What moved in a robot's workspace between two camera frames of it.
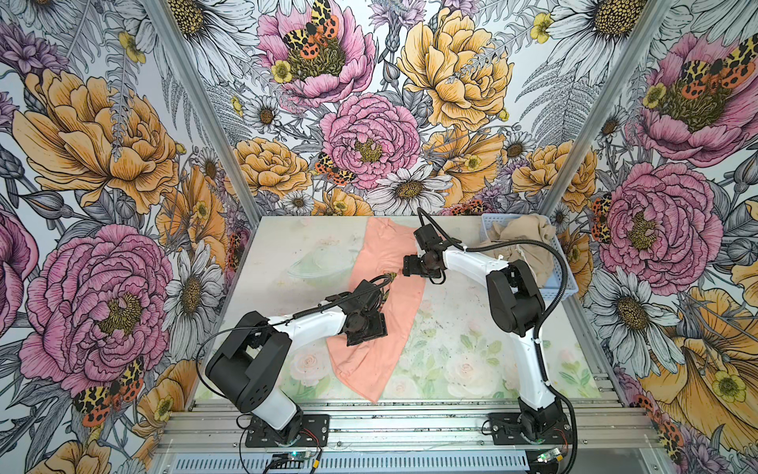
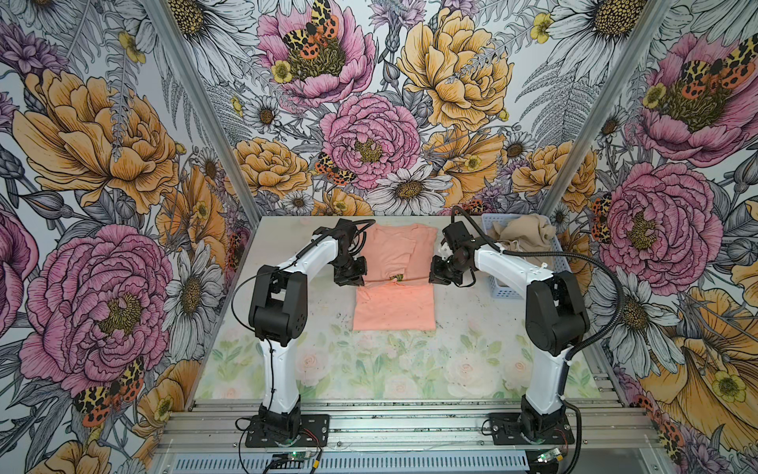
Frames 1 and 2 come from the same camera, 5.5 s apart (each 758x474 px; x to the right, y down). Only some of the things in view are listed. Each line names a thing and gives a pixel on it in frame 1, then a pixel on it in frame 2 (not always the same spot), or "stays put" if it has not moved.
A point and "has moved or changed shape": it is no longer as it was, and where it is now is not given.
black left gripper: x=378 y=330 to x=355 y=277
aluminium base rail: x=604 y=438 stays put
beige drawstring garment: x=521 y=228 stays put
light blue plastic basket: x=554 y=283 stays put
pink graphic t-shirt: x=381 y=253 has moved or changed shape
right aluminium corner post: x=606 y=107 stays put
